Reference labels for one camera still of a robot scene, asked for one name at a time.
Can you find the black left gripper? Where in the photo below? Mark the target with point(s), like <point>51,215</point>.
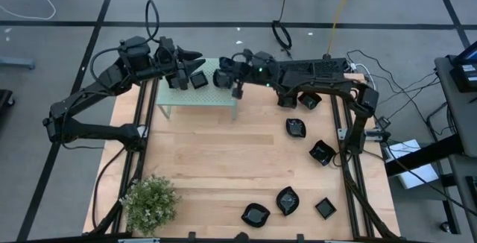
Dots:
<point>167,54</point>

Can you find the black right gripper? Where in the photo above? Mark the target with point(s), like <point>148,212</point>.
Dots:
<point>257,68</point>

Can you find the black small square plate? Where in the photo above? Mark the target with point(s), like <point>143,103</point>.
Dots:
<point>198,79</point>
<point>325,208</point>

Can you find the black wavy square plate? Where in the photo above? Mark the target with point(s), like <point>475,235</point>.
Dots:
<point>179,82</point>
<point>287,102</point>
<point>310,100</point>
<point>322,153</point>

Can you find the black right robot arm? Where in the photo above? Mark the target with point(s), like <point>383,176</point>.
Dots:
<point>328,82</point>

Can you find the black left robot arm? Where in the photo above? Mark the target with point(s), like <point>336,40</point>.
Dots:
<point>85,97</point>

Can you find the green perforated metal shelf riser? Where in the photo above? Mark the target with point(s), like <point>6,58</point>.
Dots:
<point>201,95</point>

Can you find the black perforated metal panel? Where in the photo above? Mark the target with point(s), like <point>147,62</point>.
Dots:
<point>328,66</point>

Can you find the artificial green potted plant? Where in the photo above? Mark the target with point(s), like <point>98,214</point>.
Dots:
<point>149,204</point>

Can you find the grey furniture foot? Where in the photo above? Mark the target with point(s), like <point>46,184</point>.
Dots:
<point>16,63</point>

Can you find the black chair base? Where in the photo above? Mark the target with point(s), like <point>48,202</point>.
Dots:
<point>5,99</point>

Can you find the white box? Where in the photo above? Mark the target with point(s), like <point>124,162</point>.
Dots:
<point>413,176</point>

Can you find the black desk crossbar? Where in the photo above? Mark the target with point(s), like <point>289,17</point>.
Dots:
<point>428,153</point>

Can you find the grey desk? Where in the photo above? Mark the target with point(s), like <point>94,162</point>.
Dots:
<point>458,112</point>

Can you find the black laptop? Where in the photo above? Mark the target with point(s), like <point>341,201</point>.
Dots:
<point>466,68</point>

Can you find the black caster wheel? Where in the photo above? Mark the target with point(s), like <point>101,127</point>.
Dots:
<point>446,227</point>

